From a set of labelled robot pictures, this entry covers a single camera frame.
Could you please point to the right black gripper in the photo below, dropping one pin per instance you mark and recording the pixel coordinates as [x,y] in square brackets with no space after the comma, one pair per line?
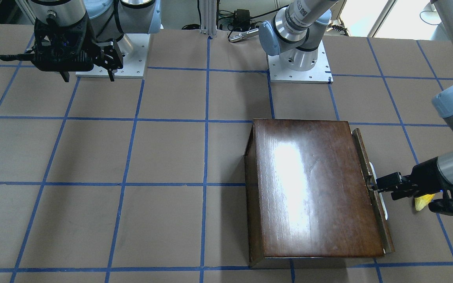
[109,55]

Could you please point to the dark wooden drawer cabinet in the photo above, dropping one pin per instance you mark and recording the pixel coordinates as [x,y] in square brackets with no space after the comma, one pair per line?
[308,203]

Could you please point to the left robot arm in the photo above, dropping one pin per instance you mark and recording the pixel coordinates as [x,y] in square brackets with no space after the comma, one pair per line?
[293,28]

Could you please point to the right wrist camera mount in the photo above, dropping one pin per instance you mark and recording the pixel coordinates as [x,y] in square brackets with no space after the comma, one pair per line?
[59,45]

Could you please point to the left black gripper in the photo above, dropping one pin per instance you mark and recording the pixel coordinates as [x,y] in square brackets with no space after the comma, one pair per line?
[424,174]

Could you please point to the aluminium frame post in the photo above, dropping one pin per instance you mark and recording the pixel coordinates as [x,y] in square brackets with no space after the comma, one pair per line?
[208,17]

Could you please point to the yellow corn cob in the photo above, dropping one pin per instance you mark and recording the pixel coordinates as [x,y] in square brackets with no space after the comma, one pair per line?
[422,202]

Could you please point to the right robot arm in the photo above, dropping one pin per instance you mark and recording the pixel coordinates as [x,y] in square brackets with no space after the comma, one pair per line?
[92,38]

